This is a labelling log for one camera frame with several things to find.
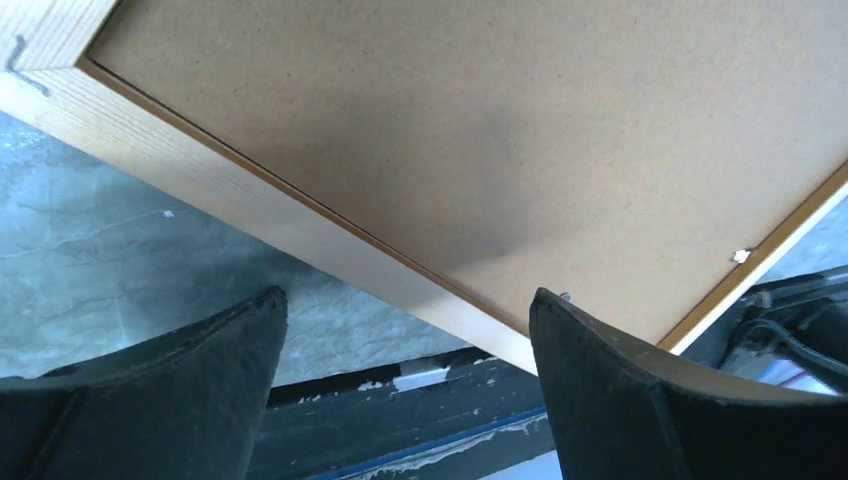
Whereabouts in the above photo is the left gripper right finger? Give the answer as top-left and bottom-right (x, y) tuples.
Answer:
(529, 288), (847, 479)

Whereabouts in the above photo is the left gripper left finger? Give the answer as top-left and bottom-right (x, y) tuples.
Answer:
(1, 286), (287, 479)

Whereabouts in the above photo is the brown wooden picture frame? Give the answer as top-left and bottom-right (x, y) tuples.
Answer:
(1, 1), (847, 372)

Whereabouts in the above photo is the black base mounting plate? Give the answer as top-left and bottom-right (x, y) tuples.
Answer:
(248, 267), (847, 479)

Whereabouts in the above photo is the silver turn clip bottom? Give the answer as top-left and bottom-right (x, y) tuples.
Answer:
(731, 248), (753, 264)

